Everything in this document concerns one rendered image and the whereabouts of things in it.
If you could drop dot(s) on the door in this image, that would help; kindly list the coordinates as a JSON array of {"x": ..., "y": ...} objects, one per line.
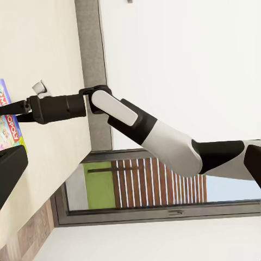
[{"x": 133, "y": 186}]

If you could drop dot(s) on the bed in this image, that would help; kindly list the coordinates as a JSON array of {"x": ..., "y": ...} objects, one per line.
[{"x": 62, "y": 43}]

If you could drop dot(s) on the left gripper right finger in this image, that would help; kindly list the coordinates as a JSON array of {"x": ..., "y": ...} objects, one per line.
[{"x": 252, "y": 161}]

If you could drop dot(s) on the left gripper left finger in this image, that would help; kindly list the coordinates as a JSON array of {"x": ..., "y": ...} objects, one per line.
[{"x": 13, "y": 162}]

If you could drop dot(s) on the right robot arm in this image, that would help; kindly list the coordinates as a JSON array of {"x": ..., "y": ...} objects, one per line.
[{"x": 177, "y": 150}]

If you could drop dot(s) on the board game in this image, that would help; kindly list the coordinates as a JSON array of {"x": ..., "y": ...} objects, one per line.
[{"x": 10, "y": 132}]

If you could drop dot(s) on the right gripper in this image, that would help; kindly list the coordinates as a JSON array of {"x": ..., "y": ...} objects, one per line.
[{"x": 41, "y": 110}]

